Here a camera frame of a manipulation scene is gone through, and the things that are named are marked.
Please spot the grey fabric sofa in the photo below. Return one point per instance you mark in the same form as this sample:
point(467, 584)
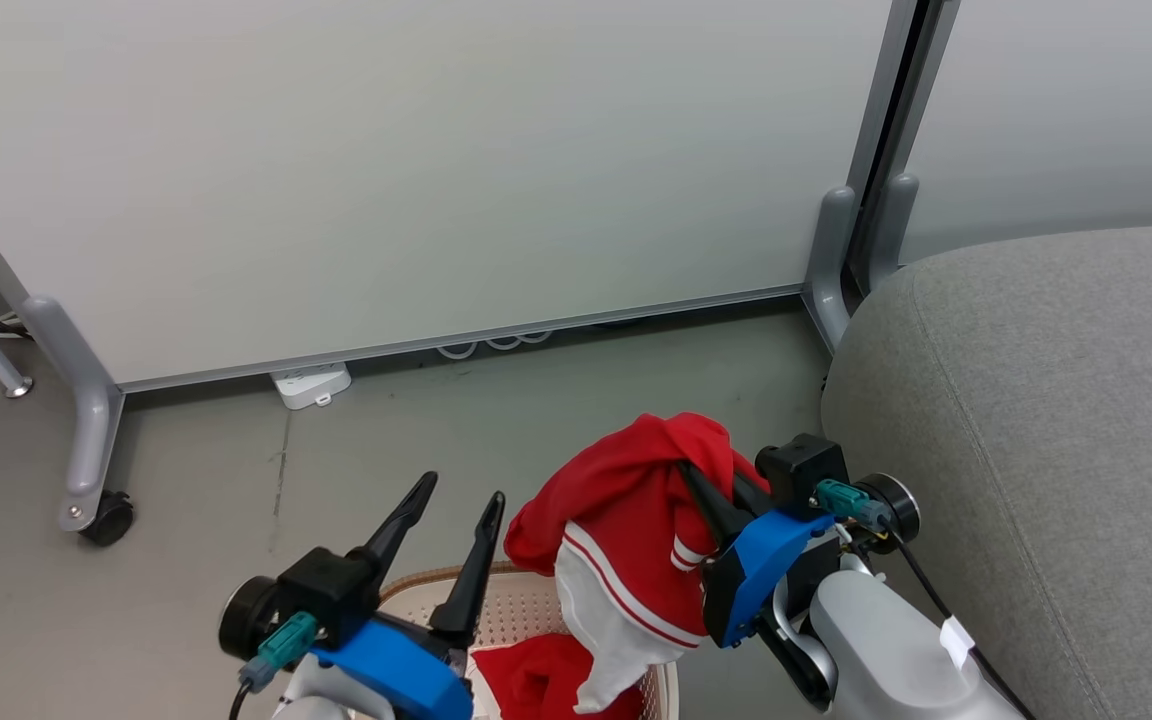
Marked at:
point(1066, 450)

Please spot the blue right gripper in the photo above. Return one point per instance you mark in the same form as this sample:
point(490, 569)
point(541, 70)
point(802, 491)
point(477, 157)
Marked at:
point(756, 570)

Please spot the black caster wheel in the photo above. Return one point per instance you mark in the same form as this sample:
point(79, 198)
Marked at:
point(111, 520)

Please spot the white power strip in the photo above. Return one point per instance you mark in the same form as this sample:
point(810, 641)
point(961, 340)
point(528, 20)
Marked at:
point(308, 385)

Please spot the red and white striped garment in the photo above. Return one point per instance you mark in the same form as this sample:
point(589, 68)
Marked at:
point(626, 500)

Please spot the plain red garment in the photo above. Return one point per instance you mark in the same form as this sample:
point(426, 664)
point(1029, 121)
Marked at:
point(526, 680)

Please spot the wide white partition panel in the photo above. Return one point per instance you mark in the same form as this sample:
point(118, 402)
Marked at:
point(436, 150)

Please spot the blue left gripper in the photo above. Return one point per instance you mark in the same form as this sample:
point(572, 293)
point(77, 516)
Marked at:
point(396, 670)

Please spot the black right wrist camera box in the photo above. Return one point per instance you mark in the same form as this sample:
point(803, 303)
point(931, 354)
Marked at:
point(801, 470)

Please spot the cream perforated laundry basket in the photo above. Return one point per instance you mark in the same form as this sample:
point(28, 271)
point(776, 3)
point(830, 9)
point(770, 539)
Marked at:
point(521, 610)

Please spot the narrow white partition panel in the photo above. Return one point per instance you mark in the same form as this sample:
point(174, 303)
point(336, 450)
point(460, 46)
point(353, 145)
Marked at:
point(1066, 100)

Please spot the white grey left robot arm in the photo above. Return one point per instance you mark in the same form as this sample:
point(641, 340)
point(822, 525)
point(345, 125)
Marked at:
point(311, 705)

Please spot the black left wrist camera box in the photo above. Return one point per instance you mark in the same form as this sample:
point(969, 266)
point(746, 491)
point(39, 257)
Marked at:
point(331, 590)

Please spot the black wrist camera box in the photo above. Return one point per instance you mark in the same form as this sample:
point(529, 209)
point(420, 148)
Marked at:
point(331, 590)
point(801, 470)

